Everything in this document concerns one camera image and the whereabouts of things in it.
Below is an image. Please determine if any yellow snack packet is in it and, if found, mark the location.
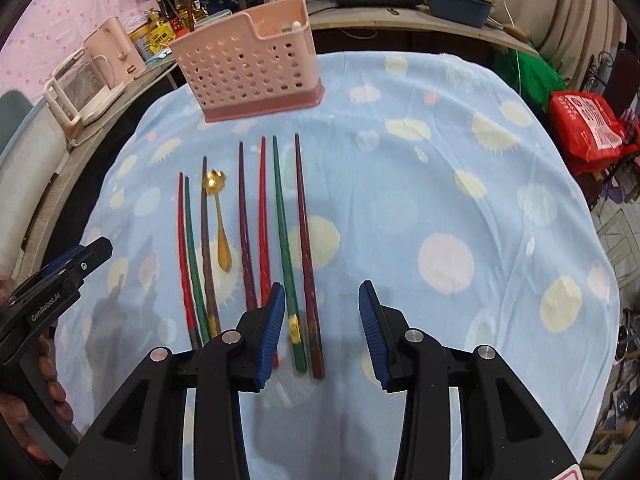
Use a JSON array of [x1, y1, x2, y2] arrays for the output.
[[131, 17, 174, 59]]

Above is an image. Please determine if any pink dotted cloth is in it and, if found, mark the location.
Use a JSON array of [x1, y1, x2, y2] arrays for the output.
[[0, 0, 166, 106]]

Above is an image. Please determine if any brown chopstick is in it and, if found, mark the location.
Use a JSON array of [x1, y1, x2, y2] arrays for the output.
[[201, 156, 222, 341]]

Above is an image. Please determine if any red chopstick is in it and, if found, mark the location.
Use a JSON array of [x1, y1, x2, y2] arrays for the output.
[[177, 172, 201, 351], [257, 136, 280, 368]]

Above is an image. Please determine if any person's left hand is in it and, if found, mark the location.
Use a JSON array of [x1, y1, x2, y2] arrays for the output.
[[0, 336, 76, 463]]

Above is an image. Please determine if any beige curtain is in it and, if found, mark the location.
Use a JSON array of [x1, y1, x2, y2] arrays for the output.
[[472, 0, 626, 63]]

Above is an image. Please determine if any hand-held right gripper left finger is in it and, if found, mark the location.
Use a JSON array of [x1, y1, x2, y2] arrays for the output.
[[59, 282, 287, 480]]

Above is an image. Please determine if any blue plastic basin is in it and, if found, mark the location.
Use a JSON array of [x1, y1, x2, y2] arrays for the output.
[[425, 0, 496, 29]]

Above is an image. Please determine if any pink perforated utensil basket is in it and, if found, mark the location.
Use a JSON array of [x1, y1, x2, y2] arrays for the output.
[[170, 0, 326, 123]]

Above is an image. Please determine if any maroon chopstick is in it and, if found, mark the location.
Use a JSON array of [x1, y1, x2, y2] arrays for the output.
[[237, 141, 259, 312], [294, 133, 326, 381]]

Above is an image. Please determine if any red plastic bag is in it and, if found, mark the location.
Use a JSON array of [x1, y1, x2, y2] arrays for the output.
[[549, 91, 629, 177]]

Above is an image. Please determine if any green chopstick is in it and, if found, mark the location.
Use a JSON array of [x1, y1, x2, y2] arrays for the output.
[[272, 135, 308, 375], [184, 175, 211, 346]]

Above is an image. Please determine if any gold spoon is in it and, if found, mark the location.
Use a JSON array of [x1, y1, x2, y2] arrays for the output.
[[202, 170, 233, 273]]

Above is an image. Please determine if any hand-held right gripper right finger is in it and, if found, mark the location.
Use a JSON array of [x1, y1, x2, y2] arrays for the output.
[[357, 281, 583, 480]]

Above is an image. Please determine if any pink electric kettle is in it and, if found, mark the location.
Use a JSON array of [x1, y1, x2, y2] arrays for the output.
[[82, 16, 148, 86]]

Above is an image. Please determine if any white glass kettle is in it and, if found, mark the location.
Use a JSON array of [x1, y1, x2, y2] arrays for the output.
[[42, 52, 126, 136]]

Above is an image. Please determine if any black induction cooker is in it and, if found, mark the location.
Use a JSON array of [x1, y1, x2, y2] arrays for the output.
[[334, 0, 426, 10]]

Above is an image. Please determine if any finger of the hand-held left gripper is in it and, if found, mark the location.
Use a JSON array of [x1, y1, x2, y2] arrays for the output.
[[60, 236, 114, 289], [35, 245, 83, 282]]

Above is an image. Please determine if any black iron chair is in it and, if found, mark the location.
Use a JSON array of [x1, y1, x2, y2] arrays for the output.
[[585, 47, 640, 117]]

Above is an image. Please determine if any wooden handled brush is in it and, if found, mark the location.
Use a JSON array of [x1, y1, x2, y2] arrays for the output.
[[487, 17, 532, 44]]

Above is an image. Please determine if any green cloth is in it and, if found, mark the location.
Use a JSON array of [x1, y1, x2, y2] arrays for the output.
[[487, 47, 567, 114]]

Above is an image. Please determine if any light blue dotted tablecloth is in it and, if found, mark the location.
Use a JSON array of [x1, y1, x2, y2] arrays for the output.
[[50, 50, 623, 480]]

